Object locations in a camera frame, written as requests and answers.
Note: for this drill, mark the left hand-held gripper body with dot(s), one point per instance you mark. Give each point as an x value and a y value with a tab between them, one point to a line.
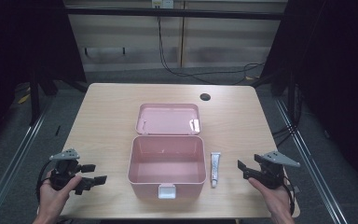
62	169

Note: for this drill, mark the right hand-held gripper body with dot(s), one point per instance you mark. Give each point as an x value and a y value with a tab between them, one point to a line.
272	169

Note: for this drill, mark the white ointment tube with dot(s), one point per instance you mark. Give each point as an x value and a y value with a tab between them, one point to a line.
215	168

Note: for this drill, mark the pink plastic storage box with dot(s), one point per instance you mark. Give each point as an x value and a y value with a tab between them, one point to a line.
167	155

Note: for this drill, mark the person's right hand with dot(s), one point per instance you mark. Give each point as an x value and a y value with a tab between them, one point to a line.
273	199

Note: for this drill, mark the person's left hand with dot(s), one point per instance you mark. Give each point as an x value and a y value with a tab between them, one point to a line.
53	199

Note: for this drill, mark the small black floor object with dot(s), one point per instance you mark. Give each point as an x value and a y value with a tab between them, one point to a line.
57	130

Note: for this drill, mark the black metal stand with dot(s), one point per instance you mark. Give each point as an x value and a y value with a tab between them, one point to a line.
34	99
265	80

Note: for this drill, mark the yellow floor tape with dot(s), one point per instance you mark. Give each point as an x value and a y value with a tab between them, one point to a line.
24	98

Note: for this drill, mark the dark curtain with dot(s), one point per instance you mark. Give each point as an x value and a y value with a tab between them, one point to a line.
18	40
335	77

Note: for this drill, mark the metal floor rail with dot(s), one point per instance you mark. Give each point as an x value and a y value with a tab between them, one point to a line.
9	174
310	165

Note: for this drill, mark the black horizontal frame bar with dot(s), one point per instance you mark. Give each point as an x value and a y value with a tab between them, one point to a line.
174	13

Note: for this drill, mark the white wall socket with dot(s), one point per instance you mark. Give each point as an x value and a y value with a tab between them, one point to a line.
162	3

